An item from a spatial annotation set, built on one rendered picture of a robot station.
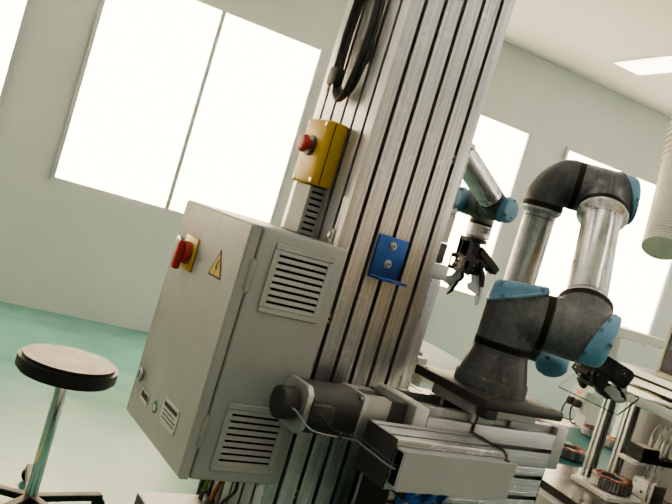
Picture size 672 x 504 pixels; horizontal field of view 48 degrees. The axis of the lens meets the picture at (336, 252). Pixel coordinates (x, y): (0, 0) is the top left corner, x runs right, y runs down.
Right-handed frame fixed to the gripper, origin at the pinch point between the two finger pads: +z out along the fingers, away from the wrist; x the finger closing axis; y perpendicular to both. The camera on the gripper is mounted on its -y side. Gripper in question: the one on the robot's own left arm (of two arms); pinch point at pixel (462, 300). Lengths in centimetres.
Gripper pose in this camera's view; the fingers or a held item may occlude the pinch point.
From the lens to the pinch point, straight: 245.5
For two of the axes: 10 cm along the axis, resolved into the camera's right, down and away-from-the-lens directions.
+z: -2.9, 9.6, 0.4
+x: 5.1, 1.8, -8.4
